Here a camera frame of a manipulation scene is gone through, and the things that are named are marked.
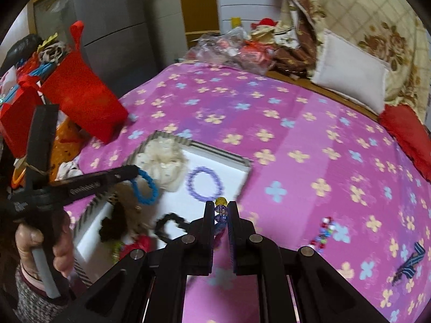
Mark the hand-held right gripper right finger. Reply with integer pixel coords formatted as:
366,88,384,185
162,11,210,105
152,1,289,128
227,201,388,323

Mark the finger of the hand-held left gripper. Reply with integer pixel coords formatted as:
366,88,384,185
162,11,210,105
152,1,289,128
50,165,139,196

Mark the purple bead bracelet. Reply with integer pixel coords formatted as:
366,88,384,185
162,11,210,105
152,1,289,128
186,166,224,202

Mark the yellow blue crystal bead bracelet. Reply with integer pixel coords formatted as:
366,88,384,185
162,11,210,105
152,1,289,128
214,197,230,250

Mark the red ruffled cushion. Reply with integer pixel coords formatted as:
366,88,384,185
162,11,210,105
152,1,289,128
379,104,431,184

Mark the person's left forearm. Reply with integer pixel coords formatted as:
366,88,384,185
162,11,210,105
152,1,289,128
15,264,69,323

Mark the pile of clear plastic bags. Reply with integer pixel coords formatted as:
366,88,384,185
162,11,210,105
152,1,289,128
186,27,275,76

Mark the white scrunchie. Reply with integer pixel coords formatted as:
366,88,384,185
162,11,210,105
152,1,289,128
133,136,189,192

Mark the grey refrigerator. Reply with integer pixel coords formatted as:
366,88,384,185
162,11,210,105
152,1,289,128
71,0,154,98

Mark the yellow wooden door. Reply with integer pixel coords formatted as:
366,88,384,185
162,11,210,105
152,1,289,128
178,0,221,36

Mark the white pillow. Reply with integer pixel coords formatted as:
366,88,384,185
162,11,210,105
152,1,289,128
310,32,392,114

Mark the brown scrunchie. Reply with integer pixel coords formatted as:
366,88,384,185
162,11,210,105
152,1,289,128
99,182,145,243

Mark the brown patterned blanket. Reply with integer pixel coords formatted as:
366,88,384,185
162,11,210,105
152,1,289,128
269,0,329,78

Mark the striped cardboard box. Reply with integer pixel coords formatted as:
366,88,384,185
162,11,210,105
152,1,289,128
69,131,254,286

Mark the large red paper bag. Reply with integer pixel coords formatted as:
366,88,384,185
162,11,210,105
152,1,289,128
40,20,129,145

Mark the small red gift bag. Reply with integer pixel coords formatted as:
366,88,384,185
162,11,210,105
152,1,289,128
0,74,44,158

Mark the person's left hand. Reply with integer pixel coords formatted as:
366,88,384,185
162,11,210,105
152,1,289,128
15,209,74,278

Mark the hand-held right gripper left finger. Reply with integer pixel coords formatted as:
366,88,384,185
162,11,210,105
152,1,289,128
55,200,216,323

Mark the multicolour bead bracelet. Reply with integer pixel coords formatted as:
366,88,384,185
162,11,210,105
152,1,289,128
309,217,337,253

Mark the navy striped strap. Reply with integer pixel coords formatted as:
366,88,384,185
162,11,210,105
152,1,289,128
391,241,425,286

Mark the cream floral quilt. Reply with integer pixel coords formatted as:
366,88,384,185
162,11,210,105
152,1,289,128
303,0,431,122

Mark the black hair scrunchie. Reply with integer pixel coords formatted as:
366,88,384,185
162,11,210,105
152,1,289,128
154,212,189,243

